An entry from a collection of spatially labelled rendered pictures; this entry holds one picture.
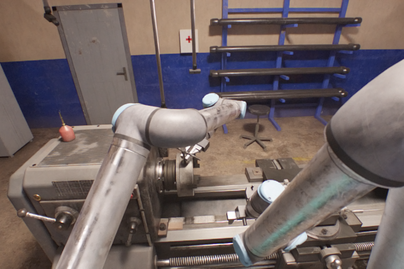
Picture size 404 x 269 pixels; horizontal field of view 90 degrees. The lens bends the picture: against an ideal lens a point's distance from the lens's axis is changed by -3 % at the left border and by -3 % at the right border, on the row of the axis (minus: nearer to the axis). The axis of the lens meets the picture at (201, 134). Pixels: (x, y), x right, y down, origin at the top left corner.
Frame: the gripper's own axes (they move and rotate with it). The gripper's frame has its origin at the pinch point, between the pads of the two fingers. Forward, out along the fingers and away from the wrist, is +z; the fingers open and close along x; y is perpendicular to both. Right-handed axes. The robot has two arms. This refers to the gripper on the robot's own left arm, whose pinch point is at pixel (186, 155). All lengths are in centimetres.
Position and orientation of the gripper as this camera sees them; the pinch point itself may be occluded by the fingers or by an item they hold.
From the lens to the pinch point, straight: 111.7
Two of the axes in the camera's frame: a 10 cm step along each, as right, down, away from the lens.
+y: 0.3, 6.0, 8.0
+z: -5.5, 6.8, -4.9
